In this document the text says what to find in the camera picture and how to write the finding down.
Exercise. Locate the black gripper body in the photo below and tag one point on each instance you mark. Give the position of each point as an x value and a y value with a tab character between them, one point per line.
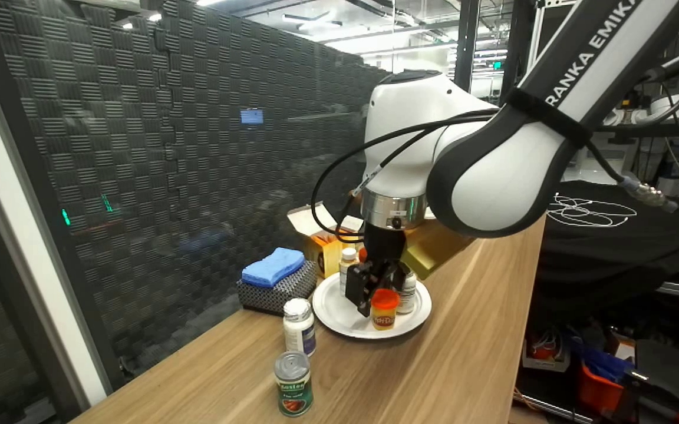
385	249

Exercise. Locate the small stained white bottle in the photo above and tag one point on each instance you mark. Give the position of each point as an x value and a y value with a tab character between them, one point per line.
348	263

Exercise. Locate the orange lid yellow dough tub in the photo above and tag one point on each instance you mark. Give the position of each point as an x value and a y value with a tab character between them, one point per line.
385	304

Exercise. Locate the white pill bottle blue label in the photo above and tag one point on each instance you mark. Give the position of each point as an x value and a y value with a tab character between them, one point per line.
298	331

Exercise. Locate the tin food can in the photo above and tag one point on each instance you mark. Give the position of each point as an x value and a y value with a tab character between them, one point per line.
293	386

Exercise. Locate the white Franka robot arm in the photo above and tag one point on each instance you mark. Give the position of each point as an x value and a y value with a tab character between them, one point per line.
495	125

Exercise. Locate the white round plate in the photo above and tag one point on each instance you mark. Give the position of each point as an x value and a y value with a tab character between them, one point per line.
354	321

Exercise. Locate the open yellow cardboard box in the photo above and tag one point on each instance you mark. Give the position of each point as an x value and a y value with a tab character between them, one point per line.
325	249

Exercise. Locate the grey foam block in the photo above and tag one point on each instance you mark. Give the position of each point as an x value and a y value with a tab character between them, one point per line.
277	301

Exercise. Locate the blue sponge cloth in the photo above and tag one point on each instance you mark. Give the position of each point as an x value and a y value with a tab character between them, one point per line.
271	268

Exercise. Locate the red storage bin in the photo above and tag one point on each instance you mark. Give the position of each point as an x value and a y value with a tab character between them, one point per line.
599	390

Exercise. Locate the black table cloth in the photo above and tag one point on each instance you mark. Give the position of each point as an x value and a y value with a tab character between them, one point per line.
654	244

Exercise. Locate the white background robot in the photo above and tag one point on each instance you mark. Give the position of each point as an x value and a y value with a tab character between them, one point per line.
654	109

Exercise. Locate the olive brown wrist camera box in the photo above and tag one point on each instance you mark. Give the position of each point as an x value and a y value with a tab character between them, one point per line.
435	249

